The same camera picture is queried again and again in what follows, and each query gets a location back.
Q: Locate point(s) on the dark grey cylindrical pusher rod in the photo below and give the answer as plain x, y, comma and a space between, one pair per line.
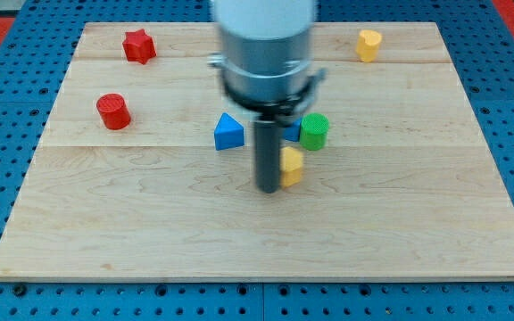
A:
267, 136

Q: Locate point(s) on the yellow hexagon block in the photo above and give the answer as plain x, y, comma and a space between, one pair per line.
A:
291, 166

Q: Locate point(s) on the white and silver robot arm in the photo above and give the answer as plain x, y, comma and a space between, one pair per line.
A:
263, 62

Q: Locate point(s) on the blue cube block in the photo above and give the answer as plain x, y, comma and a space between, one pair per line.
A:
292, 132

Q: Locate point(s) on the blue triangle block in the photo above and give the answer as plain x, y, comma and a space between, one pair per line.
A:
228, 133

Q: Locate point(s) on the green cylinder block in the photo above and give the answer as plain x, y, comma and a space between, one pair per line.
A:
314, 128

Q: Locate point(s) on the light wooden board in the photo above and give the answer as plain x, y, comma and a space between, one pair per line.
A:
405, 189

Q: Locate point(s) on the yellow heart block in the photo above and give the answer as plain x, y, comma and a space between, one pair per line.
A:
368, 44

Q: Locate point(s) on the red star block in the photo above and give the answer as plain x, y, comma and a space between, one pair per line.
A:
138, 46

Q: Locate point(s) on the red cylinder block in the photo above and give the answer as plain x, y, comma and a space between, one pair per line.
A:
113, 111

